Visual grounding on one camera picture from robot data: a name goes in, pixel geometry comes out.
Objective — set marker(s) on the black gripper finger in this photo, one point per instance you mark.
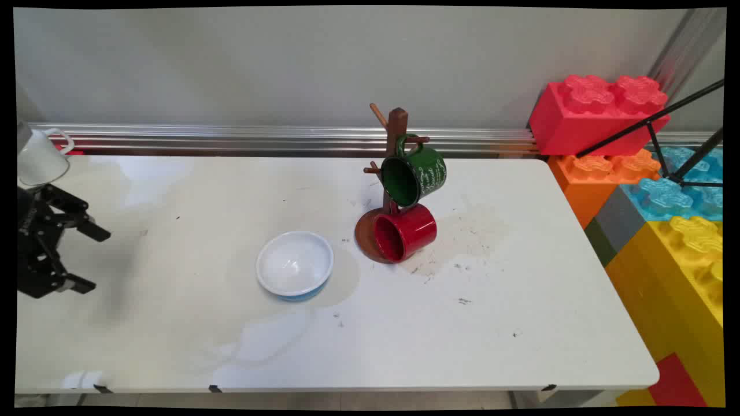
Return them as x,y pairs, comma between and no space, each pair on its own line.
75,215
72,284

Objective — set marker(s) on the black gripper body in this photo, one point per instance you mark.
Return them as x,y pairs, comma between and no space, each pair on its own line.
32,242

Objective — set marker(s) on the green mug with white print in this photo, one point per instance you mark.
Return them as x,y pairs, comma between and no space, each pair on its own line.
428,173

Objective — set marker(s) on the white bowl with blue outside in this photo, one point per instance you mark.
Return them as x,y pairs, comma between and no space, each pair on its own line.
295,266

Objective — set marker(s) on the wooden mug tree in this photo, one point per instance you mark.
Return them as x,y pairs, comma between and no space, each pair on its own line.
396,124

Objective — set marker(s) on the red mug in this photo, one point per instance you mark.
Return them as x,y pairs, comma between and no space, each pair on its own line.
413,228

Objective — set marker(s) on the red giant toy brick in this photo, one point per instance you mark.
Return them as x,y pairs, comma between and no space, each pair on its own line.
566,124

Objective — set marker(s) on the orange giant toy brick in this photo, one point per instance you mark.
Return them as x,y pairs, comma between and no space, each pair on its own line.
584,190

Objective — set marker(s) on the dark green giant toy brick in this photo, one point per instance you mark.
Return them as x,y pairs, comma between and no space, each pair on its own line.
600,242

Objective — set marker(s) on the grey giant toy brick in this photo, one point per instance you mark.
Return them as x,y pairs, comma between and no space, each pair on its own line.
621,222

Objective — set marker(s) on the light blue giant toy brick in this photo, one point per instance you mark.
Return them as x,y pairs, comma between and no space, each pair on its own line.
659,199

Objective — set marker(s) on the yellow giant toy brick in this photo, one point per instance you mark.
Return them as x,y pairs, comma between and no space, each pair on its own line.
665,277

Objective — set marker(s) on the black tripod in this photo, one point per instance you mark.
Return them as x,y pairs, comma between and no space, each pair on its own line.
699,153

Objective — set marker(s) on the aluminium rail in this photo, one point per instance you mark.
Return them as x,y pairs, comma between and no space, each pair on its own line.
231,138

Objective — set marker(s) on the slanted aluminium post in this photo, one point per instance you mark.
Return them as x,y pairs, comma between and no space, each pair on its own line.
688,46

